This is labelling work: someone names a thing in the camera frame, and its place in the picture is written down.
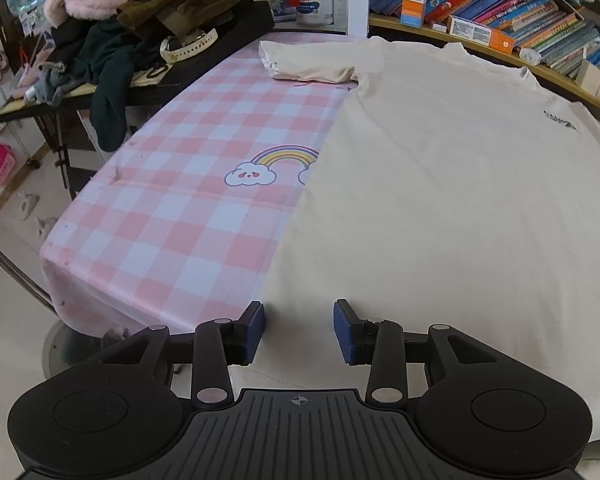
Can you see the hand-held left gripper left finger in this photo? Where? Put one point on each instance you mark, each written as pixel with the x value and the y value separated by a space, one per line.
pixel 254 330

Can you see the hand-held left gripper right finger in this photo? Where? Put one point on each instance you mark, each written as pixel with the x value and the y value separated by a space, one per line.
pixel 344 330

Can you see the cream t-shirt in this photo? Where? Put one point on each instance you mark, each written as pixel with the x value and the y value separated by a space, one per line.
pixel 430 210

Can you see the pink checked cartoon table mat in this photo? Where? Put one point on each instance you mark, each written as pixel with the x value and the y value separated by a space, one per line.
pixel 180 220

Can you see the grey cat slipper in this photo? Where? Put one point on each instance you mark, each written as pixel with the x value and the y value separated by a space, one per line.
pixel 30 205
pixel 46 225

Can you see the white wristwatch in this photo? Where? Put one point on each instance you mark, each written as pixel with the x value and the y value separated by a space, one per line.
pixel 187 45

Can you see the dark green garment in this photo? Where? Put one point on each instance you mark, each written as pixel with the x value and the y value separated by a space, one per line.
pixel 110 70

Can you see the grey cloth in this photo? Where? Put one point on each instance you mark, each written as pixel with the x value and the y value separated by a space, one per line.
pixel 55 85

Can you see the long orange white toothpaste box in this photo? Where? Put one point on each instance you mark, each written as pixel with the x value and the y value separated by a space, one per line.
pixel 480 34

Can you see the wooden bookshelf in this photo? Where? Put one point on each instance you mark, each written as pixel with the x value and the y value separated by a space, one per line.
pixel 555 77

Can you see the white charger plug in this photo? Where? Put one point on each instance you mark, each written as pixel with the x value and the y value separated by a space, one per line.
pixel 529 56

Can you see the row of colourful books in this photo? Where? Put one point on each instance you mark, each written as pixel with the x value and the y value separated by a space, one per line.
pixel 530 15

